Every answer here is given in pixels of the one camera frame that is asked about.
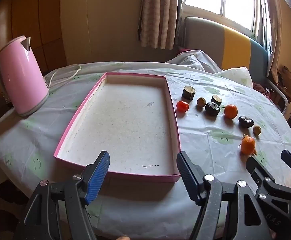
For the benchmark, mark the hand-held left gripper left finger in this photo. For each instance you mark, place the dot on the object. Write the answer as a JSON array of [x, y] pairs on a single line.
[[99, 177]]

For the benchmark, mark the dark red cloth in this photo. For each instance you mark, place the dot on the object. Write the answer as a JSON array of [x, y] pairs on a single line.
[[261, 90]]

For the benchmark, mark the pink shallow cardboard box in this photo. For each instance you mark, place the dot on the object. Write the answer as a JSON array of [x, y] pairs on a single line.
[[125, 125]]

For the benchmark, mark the dark wrinkled passion fruit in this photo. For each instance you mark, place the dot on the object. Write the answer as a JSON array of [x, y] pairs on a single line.
[[246, 121], [212, 109]]

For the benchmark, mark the round orange tangerine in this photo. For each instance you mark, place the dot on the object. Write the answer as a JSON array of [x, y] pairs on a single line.
[[231, 111]]

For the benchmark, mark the brown longan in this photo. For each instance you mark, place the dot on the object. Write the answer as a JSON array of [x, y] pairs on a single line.
[[257, 130], [201, 102]]

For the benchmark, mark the grey metal rail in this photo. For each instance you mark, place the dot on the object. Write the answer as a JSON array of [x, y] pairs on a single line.
[[280, 95]]

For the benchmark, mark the orange tangerine with stem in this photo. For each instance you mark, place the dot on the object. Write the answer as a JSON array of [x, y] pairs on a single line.
[[248, 145]]

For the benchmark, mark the white green-print pillow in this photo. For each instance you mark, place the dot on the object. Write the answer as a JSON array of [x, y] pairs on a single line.
[[235, 76]]

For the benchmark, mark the striped sofa backrest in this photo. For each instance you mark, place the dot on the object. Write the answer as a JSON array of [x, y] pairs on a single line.
[[205, 37]]

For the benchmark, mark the maroon cloth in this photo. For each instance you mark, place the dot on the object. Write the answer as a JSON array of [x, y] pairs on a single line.
[[183, 50]]

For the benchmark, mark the pink electric kettle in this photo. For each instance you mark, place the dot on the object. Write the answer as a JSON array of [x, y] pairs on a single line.
[[20, 80]]

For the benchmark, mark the bright window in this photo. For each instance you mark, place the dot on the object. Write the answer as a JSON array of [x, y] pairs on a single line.
[[235, 7]]

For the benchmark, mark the beige patterned curtain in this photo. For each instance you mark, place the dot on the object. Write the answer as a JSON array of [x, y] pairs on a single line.
[[158, 17]]

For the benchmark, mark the dark sugarcane piece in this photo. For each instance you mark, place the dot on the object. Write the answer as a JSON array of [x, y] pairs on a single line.
[[188, 95], [216, 99]]

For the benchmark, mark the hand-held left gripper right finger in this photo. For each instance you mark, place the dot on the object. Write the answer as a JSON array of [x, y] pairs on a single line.
[[186, 177]]

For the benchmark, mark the sheer beige curtain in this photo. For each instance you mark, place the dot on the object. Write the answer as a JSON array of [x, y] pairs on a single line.
[[273, 42]]

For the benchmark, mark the white plastic cover sheet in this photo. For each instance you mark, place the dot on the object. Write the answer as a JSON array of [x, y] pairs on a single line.
[[193, 60]]

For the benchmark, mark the small red tomato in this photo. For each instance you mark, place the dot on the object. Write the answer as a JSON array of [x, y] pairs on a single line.
[[183, 106]]

